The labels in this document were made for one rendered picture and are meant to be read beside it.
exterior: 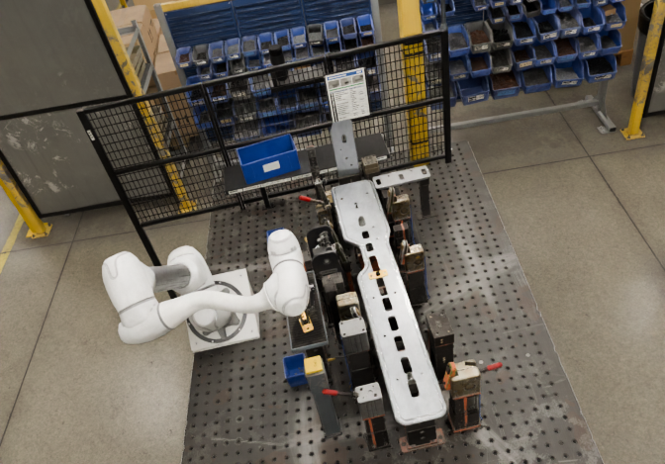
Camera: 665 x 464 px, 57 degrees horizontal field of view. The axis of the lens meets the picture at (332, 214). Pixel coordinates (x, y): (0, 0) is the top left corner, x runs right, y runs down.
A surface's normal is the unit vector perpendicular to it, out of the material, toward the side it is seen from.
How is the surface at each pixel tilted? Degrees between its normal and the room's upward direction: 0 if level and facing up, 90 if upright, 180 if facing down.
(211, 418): 0
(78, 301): 0
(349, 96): 90
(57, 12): 90
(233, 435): 0
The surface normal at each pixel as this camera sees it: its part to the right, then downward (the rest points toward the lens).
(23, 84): 0.05, 0.69
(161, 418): -0.15, -0.73
